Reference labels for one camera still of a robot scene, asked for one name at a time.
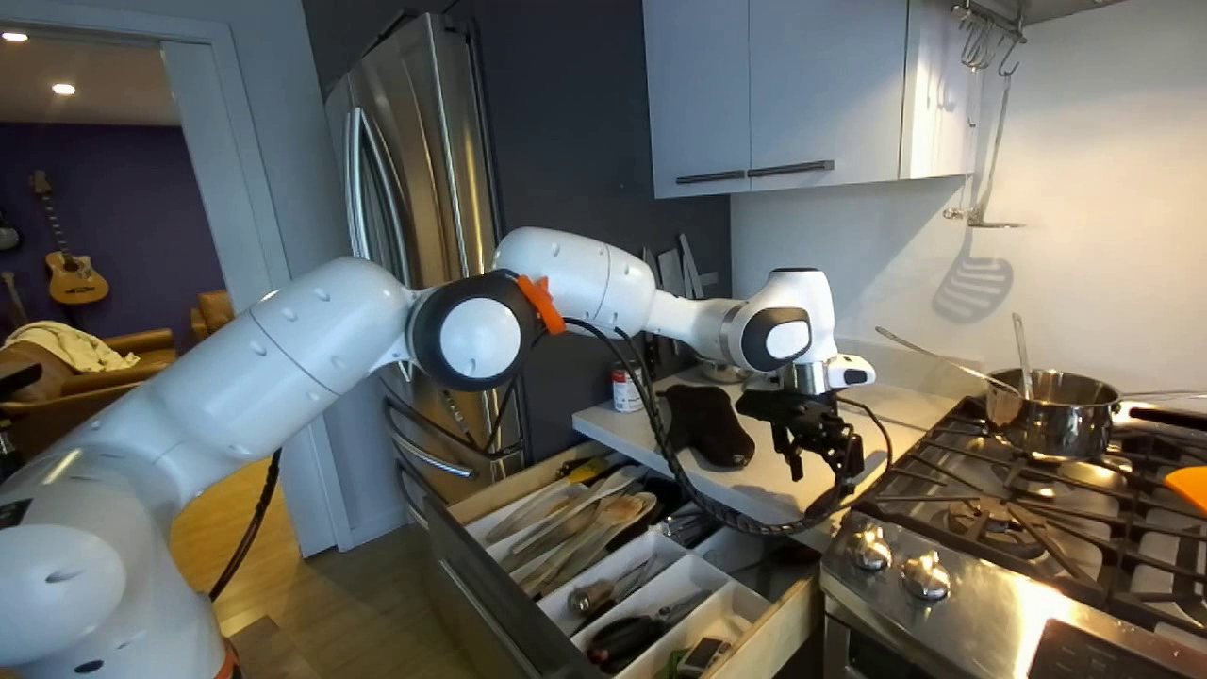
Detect metal hook rail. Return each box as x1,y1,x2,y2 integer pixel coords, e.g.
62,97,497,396
941,0,1028,82

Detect white wall cabinets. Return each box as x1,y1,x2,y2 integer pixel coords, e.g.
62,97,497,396
636,0,987,205

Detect white plastic cutlery tray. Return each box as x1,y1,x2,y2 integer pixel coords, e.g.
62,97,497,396
458,458,777,679

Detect white digital kitchen timer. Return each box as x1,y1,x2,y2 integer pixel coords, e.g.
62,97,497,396
676,633,733,679

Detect wide light wooden spatula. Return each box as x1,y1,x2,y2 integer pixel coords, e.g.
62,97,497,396
505,488,660,595

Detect corkscrew with cork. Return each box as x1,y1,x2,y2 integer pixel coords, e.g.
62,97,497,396
567,570,632,622

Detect black pan handle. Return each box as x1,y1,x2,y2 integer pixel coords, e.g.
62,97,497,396
1110,399,1207,437

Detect knife rack with knives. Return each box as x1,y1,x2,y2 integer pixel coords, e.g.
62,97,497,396
648,231,729,308

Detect stainless steel pot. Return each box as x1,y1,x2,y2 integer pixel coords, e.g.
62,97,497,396
981,366,1122,459

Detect round silver stove knob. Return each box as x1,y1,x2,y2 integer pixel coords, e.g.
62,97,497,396
846,523,895,579
901,552,959,606

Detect stainless steel refrigerator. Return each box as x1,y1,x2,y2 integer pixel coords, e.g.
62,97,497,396
321,8,535,508

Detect stainless gas stove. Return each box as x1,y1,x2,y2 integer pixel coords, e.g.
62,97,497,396
816,391,1207,679

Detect tan sofa with cloth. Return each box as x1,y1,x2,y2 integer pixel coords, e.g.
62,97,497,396
0,292,240,427

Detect orange utensil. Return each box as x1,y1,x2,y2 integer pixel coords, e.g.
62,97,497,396
1159,459,1207,520

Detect white shaker with red cap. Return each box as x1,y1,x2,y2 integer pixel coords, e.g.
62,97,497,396
607,366,646,418

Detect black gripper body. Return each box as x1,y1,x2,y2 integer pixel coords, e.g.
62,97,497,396
738,386,875,459

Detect acoustic guitar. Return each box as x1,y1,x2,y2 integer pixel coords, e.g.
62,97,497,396
26,166,116,315

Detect black oven mitt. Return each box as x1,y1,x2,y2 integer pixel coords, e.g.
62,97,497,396
656,380,756,474

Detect orange cable clip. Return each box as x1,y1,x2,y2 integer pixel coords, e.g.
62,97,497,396
514,272,569,340

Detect short metal utensil in pot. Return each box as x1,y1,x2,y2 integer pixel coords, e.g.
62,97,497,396
1005,308,1038,396

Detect wooden drawer with grey front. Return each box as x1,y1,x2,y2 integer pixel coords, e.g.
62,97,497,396
396,437,823,679

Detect long metal utensil in pot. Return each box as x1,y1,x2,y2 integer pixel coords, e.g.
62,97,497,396
870,326,1010,396

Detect hanging slotted spatula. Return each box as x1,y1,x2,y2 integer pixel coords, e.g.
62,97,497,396
927,104,1023,329

